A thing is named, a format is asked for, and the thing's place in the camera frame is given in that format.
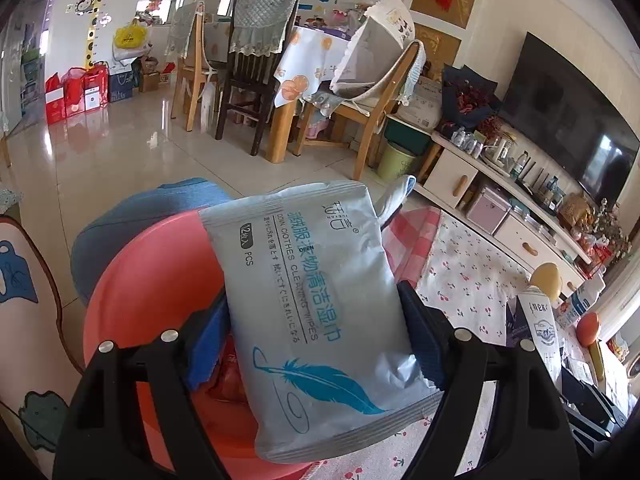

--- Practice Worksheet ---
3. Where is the pink storage box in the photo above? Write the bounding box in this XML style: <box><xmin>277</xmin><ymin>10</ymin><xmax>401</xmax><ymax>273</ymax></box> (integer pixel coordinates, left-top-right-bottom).
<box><xmin>465</xmin><ymin>185</ymin><xmax>511</xmax><ymax>236</ymax></box>

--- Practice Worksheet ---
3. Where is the white plastic bottle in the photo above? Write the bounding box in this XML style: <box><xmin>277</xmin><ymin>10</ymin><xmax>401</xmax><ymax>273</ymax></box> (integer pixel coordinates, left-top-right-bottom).
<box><xmin>557</xmin><ymin>277</ymin><xmax>606</xmax><ymax>329</ymax></box>

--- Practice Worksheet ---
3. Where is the artificial flower arrangement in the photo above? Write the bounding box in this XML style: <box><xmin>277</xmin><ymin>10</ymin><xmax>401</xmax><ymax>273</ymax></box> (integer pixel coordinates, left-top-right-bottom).
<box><xmin>582</xmin><ymin>200</ymin><xmax>631</xmax><ymax>263</ymax></box>

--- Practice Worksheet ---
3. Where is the red snack packet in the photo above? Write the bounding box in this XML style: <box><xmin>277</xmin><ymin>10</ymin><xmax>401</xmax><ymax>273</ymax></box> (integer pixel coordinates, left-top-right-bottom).
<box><xmin>200</xmin><ymin>335</ymin><xmax>256</xmax><ymax>406</ymax></box>

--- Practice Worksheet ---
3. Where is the dining table orange print cloth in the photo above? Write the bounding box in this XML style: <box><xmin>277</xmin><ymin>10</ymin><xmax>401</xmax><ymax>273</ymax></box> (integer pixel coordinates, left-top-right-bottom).
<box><xmin>270</xmin><ymin>25</ymin><xmax>366</xmax><ymax>163</ymax></box>

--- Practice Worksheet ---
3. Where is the dark green storage box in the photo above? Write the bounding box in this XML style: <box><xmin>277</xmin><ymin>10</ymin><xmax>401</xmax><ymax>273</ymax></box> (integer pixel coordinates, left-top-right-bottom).
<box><xmin>384</xmin><ymin>115</ymin><xmax>433</xmax><ymax>156</ymax></box>

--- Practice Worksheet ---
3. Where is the height chart wall sticker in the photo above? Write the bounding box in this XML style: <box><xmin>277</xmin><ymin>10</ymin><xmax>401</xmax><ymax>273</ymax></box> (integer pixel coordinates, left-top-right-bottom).
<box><xmin>82</xmin><ymin>0</ymin><xmax>119</xmax><ymax>68</ymax></box>

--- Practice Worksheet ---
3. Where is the white cardboard box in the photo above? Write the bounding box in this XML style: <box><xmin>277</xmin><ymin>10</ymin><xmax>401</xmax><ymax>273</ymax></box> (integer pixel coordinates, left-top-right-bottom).
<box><xmin>400</xmin><ymin>77</ymin><xmax>444</xmax><ymax>132</ymax></box>

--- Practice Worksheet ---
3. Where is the printed white sofa cover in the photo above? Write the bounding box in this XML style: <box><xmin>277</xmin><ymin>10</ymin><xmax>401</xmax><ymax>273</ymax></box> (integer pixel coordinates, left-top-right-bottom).
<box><xmin>0</xmin><ymin>212</ymin><xmax>87</xmax><ymax>467</ymax></box>

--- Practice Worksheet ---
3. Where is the dark blue gift bag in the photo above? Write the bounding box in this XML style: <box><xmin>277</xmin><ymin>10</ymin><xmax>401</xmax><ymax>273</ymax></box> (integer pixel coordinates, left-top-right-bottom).
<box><xmin>107</xmin><ymin>62</ymin><xmax>136</xmax><ymax>104</ymax></box>

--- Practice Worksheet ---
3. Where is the white television cabinet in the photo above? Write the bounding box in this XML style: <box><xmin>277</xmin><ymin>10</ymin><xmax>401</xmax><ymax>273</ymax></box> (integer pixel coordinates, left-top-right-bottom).
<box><xmin>412</xmin><ymin>130</ymin><xmax>601</xmax><ymax>301</ymax></box>

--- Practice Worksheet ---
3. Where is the light blue wet wipes packet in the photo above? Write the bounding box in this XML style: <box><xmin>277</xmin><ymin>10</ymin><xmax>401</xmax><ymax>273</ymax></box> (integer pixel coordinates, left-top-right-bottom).
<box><xmin>199</xmin><ymin>181</ymin><xmax>446</xmax><ymax>462</ymax></box>

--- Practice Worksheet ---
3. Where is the row of small glass bottles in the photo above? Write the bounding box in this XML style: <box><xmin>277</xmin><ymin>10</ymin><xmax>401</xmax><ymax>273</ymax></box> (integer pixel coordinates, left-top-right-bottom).
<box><xmin>450</xmin><ymin>127</ymin><xmax>484</xmax><ymax>157</ymax></box>

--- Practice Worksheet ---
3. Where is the yellow plastic bag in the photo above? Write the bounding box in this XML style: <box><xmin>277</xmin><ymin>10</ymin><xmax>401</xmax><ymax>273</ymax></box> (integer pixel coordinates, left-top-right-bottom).
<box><xmin>114</xmin><ymin>19</ymin><xmax>151</xmax><ymax>51</ymax></box>

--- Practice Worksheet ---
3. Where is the black flat television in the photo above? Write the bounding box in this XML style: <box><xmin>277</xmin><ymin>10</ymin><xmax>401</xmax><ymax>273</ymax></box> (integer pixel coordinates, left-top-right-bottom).
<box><xmin>500</xmin><ymin>31</ymin><xmax>640</xmax><ymax>211</ymax></box>

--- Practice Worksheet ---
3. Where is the yellow pear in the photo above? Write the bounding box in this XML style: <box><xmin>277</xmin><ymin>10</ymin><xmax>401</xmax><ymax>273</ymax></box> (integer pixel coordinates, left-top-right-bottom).
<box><xmin>530</xmin><ymin>262</ymin><xmax>561</xmax><ymax>307</ymax></box>

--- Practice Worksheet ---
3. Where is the white electric kettle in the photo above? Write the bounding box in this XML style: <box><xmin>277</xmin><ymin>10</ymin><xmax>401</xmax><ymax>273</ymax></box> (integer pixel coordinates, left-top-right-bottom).
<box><xmin>482</xmin><ymin>137</ymin><xmax>512</xmax><ymax>167</ymax></box>

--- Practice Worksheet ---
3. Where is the red apple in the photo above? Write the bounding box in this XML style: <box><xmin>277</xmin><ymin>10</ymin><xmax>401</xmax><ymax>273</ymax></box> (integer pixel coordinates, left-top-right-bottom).
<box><xmin>576</xmin><ymin>312</ymin><xmax>601</xmax><ymax>347</ymax></box>

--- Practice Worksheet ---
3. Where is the white scalloped cloth cover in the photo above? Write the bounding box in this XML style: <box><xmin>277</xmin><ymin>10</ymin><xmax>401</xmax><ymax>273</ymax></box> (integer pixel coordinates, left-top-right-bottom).
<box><xmin>332</xmin><ymin>0</ymin><xmax>417</xmax><ymax>106</ymax></box>

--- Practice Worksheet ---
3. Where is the dark blue white packet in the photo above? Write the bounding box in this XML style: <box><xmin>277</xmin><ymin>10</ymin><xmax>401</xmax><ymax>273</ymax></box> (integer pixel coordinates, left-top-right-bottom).
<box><xmin>505</xmin><ymin>300</ymin><xmax>531</xmax><ymax>348</ymax></box>

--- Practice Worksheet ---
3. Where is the pink plastic basin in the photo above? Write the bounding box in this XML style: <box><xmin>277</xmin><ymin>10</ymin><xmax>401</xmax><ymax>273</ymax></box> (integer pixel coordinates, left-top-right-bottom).
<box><xmin>82</xmin><ymin>208</ymin><xmax>321</xmax><ymax>480</ymax></box>

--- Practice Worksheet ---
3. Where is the dark wooden chair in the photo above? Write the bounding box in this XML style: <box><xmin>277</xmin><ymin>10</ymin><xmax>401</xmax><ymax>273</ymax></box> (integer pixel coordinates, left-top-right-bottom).
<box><xmin>215</xmin><ymin>0</ymin><xmax>301</xmax><ymax>157</ymax></box>

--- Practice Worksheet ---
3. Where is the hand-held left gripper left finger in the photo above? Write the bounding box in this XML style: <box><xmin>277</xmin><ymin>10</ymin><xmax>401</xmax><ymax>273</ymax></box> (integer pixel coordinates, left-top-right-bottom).
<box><xmin>52</xmin><ymin>287</ymin><xmax>233</xmax><ymax>480</ymax></box>

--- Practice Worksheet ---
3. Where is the white red gift bag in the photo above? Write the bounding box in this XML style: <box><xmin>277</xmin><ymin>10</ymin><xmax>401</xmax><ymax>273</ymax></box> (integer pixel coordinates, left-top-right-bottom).
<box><xmin>80</xmin><ymin>62</ymin><xmax>110</xmax><ymax>111</ymax></box>

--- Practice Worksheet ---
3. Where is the green waste bin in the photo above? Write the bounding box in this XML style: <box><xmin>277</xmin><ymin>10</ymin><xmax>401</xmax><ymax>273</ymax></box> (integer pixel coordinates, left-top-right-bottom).
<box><xmin>376</xmin><ymin>141</ymin><xmax>418</xmax><ymax>183</ymax></box>

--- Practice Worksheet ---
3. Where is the gold ornament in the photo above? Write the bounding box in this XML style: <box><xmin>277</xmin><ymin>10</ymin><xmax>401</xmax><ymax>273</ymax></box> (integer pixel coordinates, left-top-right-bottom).
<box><xmin>557</xmin><ymin>194</ymin><xmax>591</xmax><ymax>226</ymax></box>

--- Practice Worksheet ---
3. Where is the dark wrapped flower bouquet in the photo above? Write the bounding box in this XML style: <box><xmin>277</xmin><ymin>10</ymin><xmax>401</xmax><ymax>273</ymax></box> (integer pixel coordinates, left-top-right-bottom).
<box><xmin>441</xmin><ymin>64</ymin><xmax>503</xmax><ymax>133</ymax></box>

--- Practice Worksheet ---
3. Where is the cherry print tablecloth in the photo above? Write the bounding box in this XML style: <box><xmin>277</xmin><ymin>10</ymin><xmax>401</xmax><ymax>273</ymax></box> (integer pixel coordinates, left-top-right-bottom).
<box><xmin>320</xmin><ymin>210</ymin><xmax>601</xmax><ymax>480</ymax></box>

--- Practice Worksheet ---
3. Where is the light wooden chair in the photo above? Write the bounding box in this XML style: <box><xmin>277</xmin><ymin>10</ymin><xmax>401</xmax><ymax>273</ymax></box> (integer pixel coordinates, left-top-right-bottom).
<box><xmin>166</xmin><ymin>0</ymin><xmax>222</xmax><ymax>133</ymax></box>
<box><xmin>292</xmin><ymin>40</ymin><xmax>426</xmax><ymax>181</ymax></box>

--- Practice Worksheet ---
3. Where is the pink checkered cloth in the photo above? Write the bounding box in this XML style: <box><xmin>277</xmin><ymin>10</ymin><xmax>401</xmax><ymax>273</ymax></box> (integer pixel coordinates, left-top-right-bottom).
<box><xmin>382</xmin><ymin>207</ymin><xmax>446</xmax><ymax>286</ymax></box>

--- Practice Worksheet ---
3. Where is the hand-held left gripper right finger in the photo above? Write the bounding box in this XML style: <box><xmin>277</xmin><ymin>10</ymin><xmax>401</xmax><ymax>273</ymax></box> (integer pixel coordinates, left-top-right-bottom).
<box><xmin>397</xmin><ymin>281</ymin><xmax>583</xmax><ymax>480</ymax></box>

